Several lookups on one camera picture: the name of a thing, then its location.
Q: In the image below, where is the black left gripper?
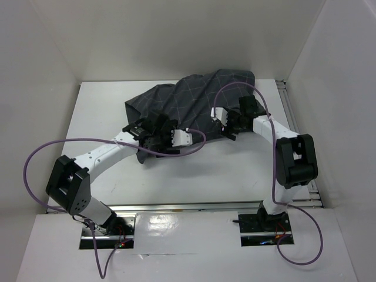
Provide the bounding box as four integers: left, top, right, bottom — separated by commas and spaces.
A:
152, 119, 180, 157

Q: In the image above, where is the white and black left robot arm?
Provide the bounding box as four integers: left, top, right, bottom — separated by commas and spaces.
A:
46, 110, 180, 234

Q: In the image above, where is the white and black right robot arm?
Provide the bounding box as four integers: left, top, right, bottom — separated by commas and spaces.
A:
211, 95, 318, 231

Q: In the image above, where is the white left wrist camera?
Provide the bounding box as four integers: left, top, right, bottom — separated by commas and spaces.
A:
171, 129, 193, 147

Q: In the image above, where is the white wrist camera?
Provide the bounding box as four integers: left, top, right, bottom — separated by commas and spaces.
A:
210, 107, 228, 127
171, 129, 193, 147

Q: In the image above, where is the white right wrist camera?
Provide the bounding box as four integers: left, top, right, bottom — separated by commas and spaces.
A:
210, 107, 228, 127

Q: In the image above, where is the aluminium frame rail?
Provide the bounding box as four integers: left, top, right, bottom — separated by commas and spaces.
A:
45, 79, 324, 214

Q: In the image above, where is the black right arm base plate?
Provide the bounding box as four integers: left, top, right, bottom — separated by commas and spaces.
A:
232, 212, 294, 247

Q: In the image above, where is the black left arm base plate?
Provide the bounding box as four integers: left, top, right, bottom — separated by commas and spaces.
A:
71, 213, 137, 249

